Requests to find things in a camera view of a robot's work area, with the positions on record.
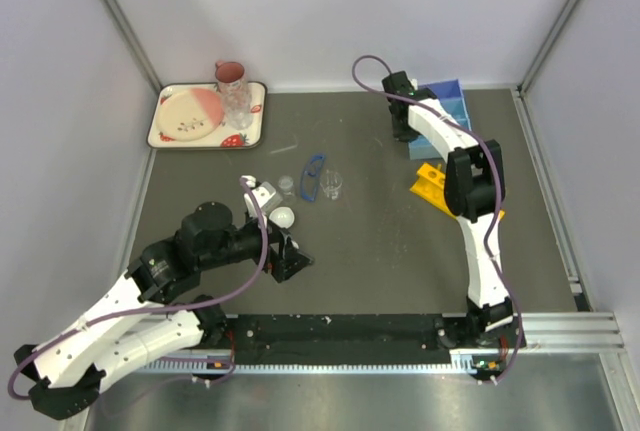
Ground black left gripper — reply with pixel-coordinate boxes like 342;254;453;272
200;210;314;282

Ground white round lid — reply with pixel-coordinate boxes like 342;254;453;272
269;206;295;229

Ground blue divided storage bin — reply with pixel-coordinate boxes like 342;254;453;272
407;79;474;161

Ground yellow test tube rack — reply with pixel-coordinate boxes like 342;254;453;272
408;161;506;222

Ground clear glass beaker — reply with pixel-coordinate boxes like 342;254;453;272
320;170;343;201

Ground blue safety glasses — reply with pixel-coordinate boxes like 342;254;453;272
299;153;326;203

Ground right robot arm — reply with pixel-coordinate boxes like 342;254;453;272
382;71;514;347

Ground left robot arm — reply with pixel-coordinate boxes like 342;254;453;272
7;202;313;420

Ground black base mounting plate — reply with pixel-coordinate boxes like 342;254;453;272
219;313;526;366

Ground thin glass stirring rod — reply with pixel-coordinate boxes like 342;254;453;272
269;145;298;155

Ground strawberry pattern tray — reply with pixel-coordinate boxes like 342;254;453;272
147;82;267;150

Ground clear plastic bottle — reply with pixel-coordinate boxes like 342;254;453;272
218;78;253;130

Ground pink cream plate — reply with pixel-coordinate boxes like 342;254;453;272
156;88;224;142

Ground pink mug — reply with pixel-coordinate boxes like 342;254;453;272
215;60;247;96

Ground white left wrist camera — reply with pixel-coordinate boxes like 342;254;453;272
240;175;283;218

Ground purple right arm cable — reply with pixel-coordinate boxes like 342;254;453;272
351;54;525;386

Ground white slotted cable duct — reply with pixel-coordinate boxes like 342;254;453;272
99;348;501;377

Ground aluminium frame rail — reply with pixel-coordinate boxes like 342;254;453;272
523;312;624;354

